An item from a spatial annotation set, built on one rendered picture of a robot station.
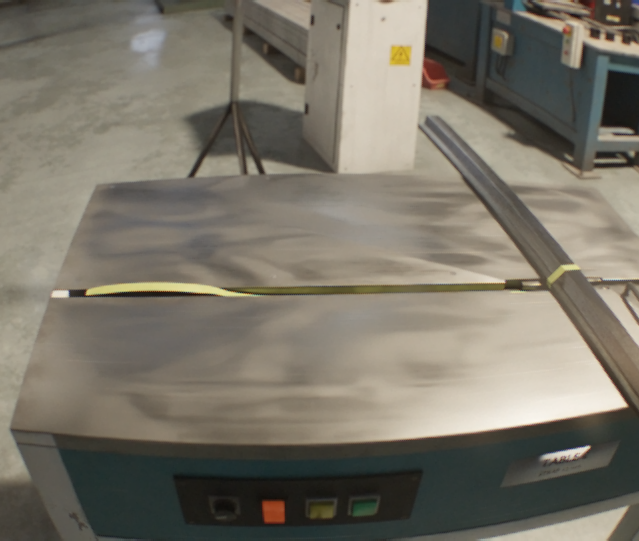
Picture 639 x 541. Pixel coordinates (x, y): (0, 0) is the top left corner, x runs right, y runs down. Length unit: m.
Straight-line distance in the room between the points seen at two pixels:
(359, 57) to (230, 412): 2.15
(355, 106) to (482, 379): 2.11
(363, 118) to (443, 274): 1.95
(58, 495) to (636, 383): 0.67
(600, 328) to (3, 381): 1.58
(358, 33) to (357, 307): 1.95
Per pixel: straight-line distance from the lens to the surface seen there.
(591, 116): 3.29
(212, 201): 1.00
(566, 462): 0.76
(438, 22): 5.00
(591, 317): 0.82
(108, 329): 0.76
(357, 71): 2.68
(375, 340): 0.74
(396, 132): 2.85
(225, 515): 0.68
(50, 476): 0.71
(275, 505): 0.67
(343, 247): 0.89
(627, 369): 0.76
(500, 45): 3.84
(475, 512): 0.78
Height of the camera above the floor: 1.19
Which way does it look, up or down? 33 degrees down
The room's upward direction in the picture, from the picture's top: 4 degrees clockwise
